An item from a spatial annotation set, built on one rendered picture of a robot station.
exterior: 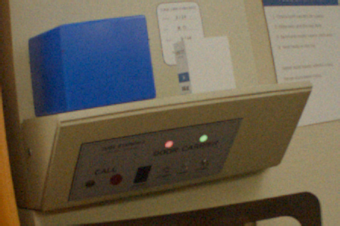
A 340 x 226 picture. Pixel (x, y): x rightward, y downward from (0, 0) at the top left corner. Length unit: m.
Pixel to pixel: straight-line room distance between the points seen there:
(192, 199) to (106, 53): 0.25
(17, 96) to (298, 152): 0.84
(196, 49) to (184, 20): 0.10
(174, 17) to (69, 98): 0.23
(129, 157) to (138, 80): 0.08
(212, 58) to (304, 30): 0.77
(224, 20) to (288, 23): 0.62
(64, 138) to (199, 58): 0.19
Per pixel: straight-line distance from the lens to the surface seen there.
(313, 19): 1.75
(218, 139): 0.98
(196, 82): 0.97
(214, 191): 1.07
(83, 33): 0.88
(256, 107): 0.98
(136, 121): 0.90
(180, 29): 1.06
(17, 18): 0.97
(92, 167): 0.92
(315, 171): 1.72
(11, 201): 0.86
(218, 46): 0.98
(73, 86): 0.87
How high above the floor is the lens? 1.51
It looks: 3 degrees down
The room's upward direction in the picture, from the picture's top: 8 degrees counter-clockwise
